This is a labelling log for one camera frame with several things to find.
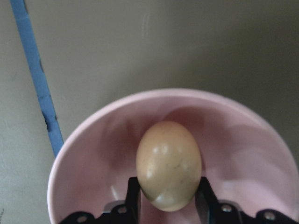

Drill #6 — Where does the pink bowl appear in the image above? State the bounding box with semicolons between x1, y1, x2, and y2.
48;89;299;224

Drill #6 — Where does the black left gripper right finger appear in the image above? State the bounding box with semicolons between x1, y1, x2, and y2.
195;177;234;224

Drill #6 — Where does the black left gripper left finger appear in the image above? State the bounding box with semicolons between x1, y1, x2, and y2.
125;177;141;224

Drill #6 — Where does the brown egg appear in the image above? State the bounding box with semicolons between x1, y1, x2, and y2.
136;121;202;212

